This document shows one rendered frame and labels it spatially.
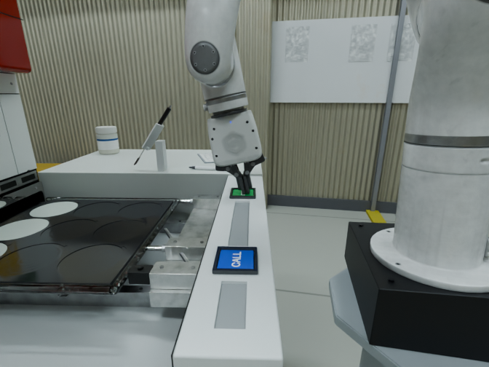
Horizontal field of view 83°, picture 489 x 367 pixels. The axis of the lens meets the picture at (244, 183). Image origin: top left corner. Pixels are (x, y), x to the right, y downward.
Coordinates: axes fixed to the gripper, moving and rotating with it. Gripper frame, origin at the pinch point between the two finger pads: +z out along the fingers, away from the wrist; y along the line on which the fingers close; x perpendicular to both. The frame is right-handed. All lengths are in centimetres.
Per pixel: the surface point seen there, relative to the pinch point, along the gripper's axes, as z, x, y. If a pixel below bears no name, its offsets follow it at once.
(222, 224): 1.8, -15.1, -3.7
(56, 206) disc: -1.5, 6.2, -48.8
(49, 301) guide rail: 8.6, -19.1, -35.7
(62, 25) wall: -128, 267, -178
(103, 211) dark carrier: 1.3, 3.6, -35.5
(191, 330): 1.7, -37.4, -4.2
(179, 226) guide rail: 10.5, 7.9, -20.0
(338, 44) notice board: -44, 222, 89
